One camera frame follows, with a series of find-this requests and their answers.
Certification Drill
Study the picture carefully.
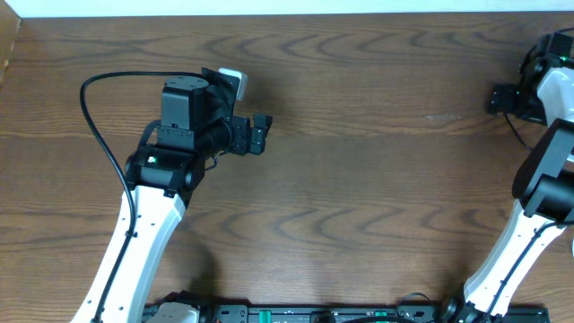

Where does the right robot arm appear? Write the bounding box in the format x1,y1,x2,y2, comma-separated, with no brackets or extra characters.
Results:
433,28,573,323

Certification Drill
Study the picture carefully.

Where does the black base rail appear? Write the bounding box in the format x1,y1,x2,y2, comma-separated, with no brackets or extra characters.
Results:
143,291,551,323

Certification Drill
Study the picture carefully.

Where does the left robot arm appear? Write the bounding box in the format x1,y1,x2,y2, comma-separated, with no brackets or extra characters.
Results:
73,68,273,322

